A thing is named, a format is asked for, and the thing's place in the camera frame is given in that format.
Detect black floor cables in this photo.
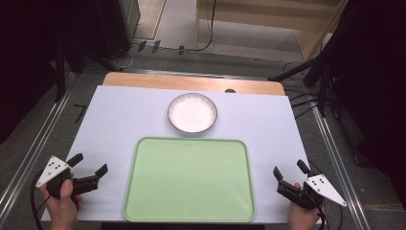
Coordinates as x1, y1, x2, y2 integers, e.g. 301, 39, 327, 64
282, 60, 321, 121

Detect light wooden shelf unit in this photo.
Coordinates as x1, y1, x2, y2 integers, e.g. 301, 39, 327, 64
193, 0, 350, 62

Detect black hanging cable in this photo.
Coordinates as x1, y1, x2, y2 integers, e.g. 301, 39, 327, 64
177, 0, 217, 54

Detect black tripod stand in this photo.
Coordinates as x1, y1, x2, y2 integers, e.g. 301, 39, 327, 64
53, 39, 124, 104
267, 47, 340, 119

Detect metal floor rail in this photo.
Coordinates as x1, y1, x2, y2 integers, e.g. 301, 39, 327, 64
0, 71, 79, 219
309, 103, 372, 230

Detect person's left hand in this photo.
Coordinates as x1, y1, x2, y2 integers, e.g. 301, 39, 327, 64
39, 172, 83, 230

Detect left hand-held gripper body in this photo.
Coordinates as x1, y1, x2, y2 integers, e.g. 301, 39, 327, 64
35, 155, 100, 201

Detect white ribbed plate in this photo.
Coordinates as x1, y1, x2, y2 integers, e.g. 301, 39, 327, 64
167, 92, 218, 134

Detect dark cabinet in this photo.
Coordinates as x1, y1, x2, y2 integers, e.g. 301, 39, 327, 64
95, 0, 142, 61

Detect white floor cable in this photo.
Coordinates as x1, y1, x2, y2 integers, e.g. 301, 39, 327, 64
122, 43, 142, 69

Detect white table sheet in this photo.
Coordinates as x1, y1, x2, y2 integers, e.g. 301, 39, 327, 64
41, 84, 322, 225

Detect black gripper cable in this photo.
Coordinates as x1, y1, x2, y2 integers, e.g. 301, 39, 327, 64
30, 172, 52, 230
306, 159, 345, 230

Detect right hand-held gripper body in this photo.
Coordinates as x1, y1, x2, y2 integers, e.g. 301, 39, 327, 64
276, 173, 348, 211

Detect person's right hand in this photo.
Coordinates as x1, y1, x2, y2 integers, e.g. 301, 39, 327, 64
287, 182, 322, 230

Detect light green tray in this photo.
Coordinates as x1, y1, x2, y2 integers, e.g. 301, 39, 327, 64
123, 136, 257, 223

